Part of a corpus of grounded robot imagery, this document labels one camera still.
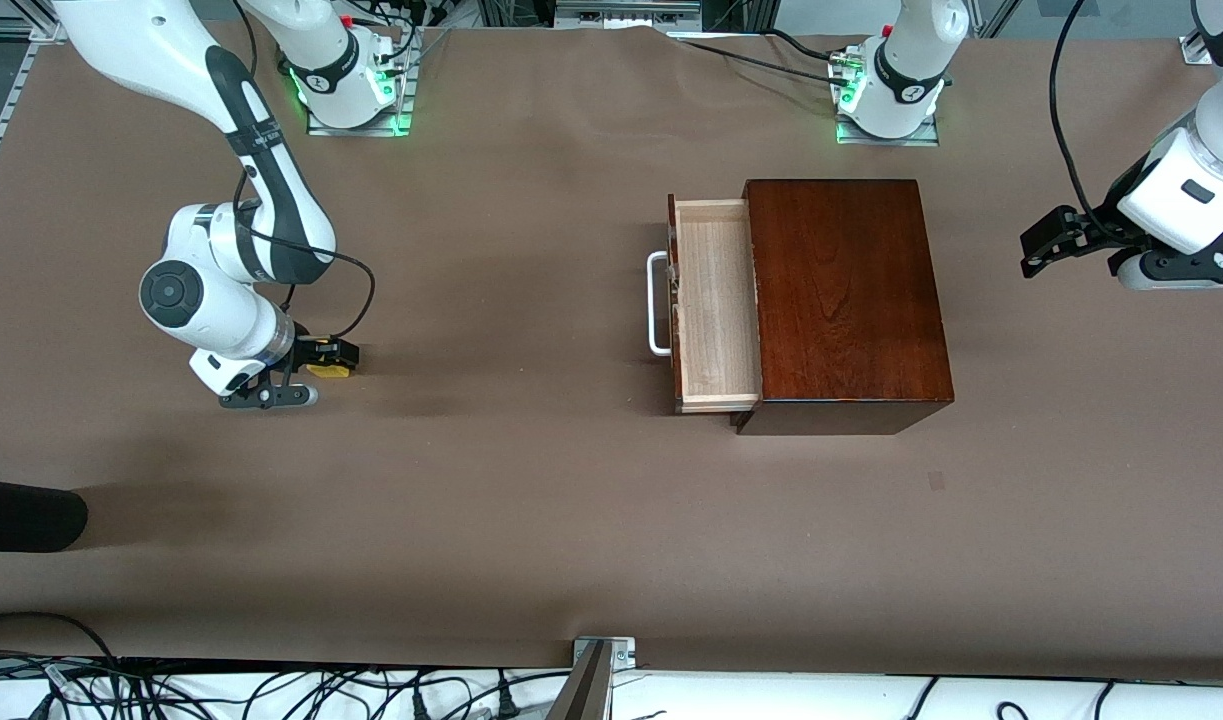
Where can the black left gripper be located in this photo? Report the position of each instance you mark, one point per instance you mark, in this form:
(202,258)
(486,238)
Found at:
(1098,227)

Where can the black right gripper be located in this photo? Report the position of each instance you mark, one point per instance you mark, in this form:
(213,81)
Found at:
(309,352)

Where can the yellow cube block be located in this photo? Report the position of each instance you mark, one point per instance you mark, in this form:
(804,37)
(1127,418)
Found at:
(328,371)

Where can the light wood drawer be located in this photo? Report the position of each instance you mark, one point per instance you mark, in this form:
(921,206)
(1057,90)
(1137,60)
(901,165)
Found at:
(716,320)

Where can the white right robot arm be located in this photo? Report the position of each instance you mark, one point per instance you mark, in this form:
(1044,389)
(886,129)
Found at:
(211,290)

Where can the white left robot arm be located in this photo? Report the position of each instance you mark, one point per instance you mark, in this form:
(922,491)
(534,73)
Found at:
(911,70)

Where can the dark red wooden cabinet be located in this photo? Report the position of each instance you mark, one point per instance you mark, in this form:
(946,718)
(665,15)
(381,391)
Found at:
(851,320)

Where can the aluminium corner profile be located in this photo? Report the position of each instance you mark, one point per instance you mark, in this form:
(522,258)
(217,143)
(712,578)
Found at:
(1193,50)

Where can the black ribbed foam cylinder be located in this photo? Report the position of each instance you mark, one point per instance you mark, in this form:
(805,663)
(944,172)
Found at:
(21,515)

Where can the dark grey metal beam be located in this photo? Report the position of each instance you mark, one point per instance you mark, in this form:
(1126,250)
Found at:
(583,690)

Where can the grey control box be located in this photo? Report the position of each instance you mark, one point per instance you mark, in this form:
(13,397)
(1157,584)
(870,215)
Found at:
(626,12)

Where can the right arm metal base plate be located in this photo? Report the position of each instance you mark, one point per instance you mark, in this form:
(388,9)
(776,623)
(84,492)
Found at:
(361,130)

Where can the slotted aluminium table rail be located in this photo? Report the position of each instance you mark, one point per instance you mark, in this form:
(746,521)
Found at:
(1,120)

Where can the silver metal bracket plate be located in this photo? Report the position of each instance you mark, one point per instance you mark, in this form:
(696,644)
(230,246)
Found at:
(619,650)

